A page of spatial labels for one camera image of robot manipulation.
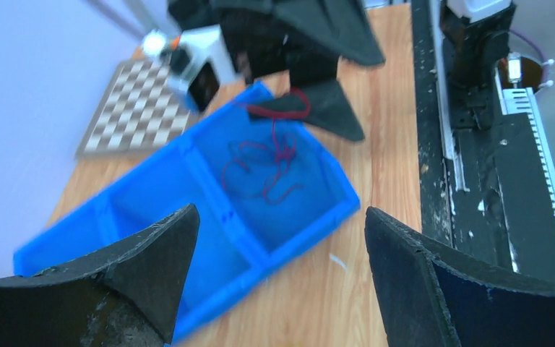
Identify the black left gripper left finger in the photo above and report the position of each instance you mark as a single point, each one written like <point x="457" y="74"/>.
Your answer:
<point x="125" y="294"/>

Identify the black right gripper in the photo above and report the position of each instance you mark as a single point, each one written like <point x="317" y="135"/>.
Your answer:
<point x="304" y="38"/>

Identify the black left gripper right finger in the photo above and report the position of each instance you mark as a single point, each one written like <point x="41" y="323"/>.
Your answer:
<point x="430" y="294"/>

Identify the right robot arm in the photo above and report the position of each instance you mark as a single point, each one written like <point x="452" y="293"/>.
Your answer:
<point x="478" y="32"/>

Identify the blue plastic compartment bin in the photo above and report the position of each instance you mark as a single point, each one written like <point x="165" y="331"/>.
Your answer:
<point x="265" y="194"/>

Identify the wooden chessboard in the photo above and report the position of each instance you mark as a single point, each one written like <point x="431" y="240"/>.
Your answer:
<point x="137" y="113"/>

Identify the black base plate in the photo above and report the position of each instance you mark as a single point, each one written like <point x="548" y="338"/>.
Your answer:
<point x="430" y="71"/>

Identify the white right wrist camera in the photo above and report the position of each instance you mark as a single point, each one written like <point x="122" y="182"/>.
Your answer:
<point x="199" y="63"/>

